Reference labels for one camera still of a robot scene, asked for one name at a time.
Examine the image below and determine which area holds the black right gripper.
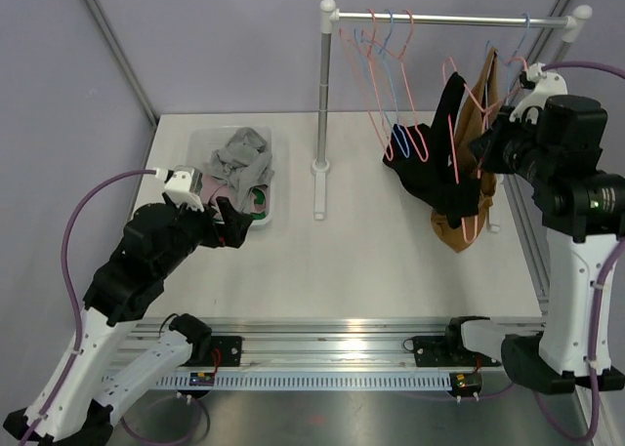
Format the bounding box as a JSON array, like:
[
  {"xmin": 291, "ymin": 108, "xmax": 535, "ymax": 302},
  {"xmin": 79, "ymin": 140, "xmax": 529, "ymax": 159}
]
[{"xmin": 470, "ymin": 106, "xmax": 557, "ymax": 186}]

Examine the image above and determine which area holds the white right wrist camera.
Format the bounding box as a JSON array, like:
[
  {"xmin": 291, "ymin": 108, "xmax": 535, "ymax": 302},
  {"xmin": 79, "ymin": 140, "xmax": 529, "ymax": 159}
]
[{"xmin": 509, "ymin": 62, "xmax": 568, "ymax": 122}]

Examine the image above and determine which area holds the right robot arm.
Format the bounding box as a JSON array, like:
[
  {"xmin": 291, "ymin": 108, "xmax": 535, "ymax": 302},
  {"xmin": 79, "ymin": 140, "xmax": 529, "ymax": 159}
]
[{"xmin": 442, "ymin": 95, "xmax": 624, "ymax": 395}]

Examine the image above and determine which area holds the brown tank top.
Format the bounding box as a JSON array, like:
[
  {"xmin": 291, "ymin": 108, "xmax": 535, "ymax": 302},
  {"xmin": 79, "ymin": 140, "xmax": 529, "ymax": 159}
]
[{"xmin": 429, "ymin": 46, "xmax": 504, "ymax": 255}]

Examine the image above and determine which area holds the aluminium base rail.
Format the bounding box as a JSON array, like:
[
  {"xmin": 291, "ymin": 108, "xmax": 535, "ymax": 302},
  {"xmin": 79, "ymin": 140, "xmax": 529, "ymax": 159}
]
[{"xmin": 111, "ymin": 317, "xmax": 553, "ymax": 375}]

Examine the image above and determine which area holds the white metal clothes rack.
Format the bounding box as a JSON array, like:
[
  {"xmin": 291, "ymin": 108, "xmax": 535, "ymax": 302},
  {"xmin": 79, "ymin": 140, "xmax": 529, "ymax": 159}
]
[{"xmin": 312, "ymin": 0, "xmax": 593, "ymax": 221}]

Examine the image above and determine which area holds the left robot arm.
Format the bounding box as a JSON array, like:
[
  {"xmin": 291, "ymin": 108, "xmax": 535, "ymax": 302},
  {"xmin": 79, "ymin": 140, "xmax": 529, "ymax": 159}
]
[{"xmin": 4, "ymin": 197, "xmax": 253, "ymax": 445}]

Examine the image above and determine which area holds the green tank top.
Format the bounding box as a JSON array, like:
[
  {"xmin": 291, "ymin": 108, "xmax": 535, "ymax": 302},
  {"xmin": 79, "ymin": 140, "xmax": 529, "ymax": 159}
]
[{"xmin": 243, "ymin": 185, "xmax": 270, "ymax": 221}]

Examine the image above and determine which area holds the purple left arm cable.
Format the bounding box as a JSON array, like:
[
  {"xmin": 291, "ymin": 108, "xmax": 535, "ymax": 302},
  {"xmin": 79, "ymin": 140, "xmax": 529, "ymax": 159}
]
[{"xmin": 19, "ymin": 169, "xmax": 162, "ymax": 442}]

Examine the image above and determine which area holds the grey tank top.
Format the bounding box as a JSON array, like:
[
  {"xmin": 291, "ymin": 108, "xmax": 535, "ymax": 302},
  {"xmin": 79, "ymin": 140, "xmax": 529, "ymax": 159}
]
[{"xmin": 204, "ymin": 127, "xmax": 273, "ymax": 204}]

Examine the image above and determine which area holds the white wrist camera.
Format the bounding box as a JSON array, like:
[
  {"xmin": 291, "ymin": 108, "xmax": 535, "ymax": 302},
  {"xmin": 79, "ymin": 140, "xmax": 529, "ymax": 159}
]
[
  {"xmin": 155, "ymin": 166, "xmax": 204, "ymax": 212},
  {"xmin": 509, "ymin": 62, "xmax": 568, "ymax": 122}
]

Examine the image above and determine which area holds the white slotted cable duct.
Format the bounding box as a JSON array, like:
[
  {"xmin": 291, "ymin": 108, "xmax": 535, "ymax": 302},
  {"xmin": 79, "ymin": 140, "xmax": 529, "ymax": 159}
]
[{"xmin": 154, "ymin": 372, "xmax": 451, "ymax": 391}]

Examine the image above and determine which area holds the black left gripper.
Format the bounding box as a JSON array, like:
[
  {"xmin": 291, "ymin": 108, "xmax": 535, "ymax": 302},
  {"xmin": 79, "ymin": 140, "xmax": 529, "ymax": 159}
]
[{"xmin": 156, "ymin": 195, "xmax": 254, "ymax": 277}]

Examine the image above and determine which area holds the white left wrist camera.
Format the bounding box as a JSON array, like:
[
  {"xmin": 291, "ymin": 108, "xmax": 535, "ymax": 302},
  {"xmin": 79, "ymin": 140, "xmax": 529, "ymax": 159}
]
[{"xmin": 155, "ymin": 166, "xmax": 204, "ymax": 212}]

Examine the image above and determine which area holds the black tank top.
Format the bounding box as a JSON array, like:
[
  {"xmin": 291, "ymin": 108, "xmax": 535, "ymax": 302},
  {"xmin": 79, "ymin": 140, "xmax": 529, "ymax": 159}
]
[{"xmin": 383, "ymin": 72, "xmax": 480, "ymax": 229}]

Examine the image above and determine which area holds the white plastic basket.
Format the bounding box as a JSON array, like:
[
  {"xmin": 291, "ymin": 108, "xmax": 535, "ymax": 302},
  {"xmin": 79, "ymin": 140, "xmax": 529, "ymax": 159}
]
[{"xmin": 185, "ymin": 125, "xmax": 276, "ymax": 228}]

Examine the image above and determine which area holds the pink tank top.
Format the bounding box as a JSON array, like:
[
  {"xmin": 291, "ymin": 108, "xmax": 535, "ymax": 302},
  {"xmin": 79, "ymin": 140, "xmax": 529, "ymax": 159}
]
[{"xmin": 200, "ymin": 175, "xmax": 248, "ymax": 213}]

